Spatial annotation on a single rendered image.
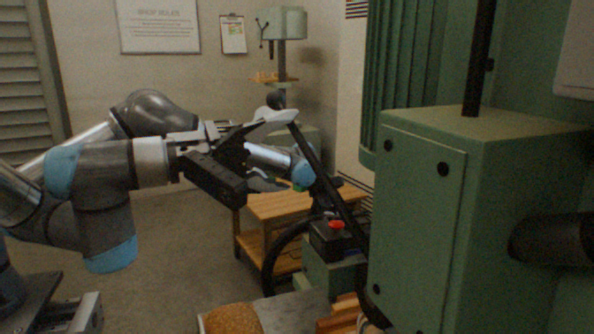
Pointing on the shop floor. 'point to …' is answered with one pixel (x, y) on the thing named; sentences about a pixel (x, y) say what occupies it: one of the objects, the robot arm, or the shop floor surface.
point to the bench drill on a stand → (298, 28)
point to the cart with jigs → (289, 200)
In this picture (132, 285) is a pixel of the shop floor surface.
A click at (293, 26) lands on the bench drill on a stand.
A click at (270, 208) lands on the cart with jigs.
